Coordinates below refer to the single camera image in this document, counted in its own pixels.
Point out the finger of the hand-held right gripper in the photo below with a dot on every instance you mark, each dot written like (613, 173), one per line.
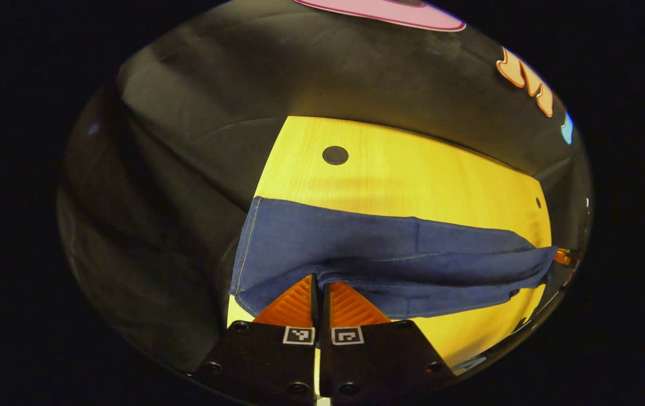
(564, 257)

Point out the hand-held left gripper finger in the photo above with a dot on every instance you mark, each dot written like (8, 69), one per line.
(325, 310)
(314, 307)

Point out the blue denim jeans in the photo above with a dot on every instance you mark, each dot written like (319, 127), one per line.
(384, 248)

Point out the black backdrop cloth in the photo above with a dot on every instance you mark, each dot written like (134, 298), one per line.
(198, 169)

